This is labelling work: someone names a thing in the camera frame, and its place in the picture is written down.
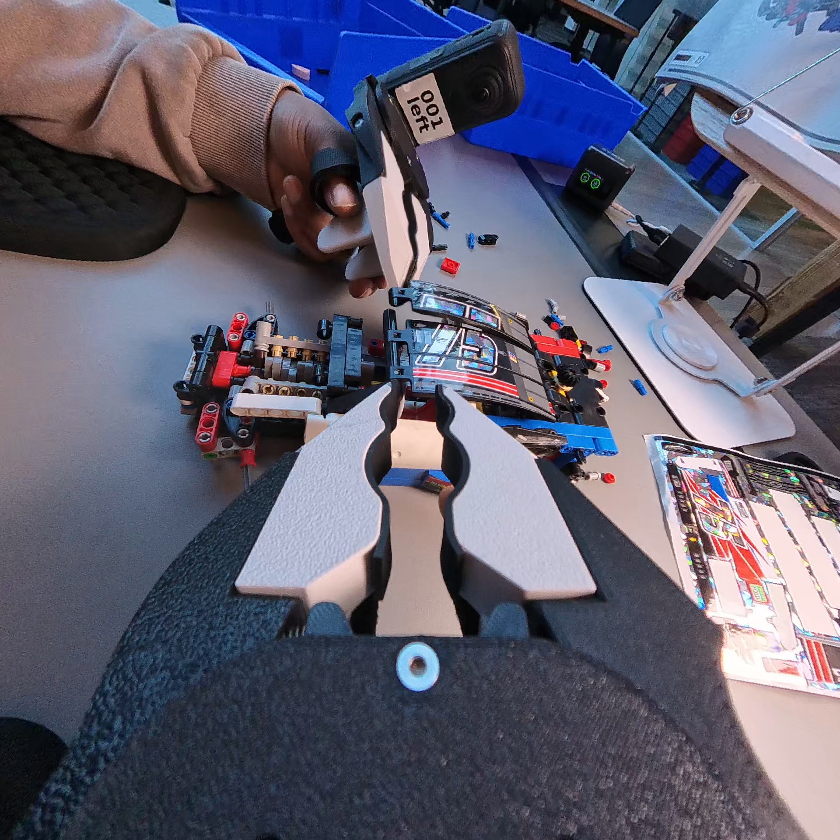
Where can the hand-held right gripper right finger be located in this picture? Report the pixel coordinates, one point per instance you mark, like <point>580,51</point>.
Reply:
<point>518,525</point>

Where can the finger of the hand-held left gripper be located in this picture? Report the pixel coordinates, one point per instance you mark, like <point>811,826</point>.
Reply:
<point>425,236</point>
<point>390,223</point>

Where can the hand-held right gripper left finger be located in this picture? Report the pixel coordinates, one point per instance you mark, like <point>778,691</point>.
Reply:
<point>321,518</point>

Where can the lego car model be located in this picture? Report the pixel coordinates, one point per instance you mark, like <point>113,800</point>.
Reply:
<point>472,354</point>

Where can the person's left forearm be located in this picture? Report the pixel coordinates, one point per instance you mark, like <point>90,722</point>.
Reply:
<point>131,79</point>

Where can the pile of small lego pieces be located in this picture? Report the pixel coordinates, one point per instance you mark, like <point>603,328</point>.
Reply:
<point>571,334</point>

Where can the lego instruction booklet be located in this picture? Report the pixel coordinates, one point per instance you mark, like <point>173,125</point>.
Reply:
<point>754,52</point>

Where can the person's left hand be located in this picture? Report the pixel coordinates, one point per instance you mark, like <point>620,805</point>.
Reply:
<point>295,138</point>

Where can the pile of blue black pins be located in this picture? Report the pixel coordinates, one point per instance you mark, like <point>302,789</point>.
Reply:
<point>438,216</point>

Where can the wooden desk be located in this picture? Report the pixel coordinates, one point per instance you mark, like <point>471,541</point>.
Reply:
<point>600,16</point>

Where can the small black device green lights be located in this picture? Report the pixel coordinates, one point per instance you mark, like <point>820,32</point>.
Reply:
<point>597,180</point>

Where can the blue plastic bin white label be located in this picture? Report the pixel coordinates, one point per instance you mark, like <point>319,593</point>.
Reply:
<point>275,26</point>

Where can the black charger plug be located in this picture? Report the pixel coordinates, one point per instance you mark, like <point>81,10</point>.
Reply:
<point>640,253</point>

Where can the holographic sticker sheet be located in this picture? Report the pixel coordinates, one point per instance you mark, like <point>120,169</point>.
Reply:
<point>754,558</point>

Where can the shelf with small bins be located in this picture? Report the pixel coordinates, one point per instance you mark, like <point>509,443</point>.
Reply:
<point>689,144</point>

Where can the white book stand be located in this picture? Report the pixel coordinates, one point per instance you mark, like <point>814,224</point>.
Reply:
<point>709,367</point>

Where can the black power adapter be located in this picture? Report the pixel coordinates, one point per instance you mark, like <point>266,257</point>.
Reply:
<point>709,262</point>

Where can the black rubber tire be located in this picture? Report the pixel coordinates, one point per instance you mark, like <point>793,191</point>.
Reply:
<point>797,459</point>

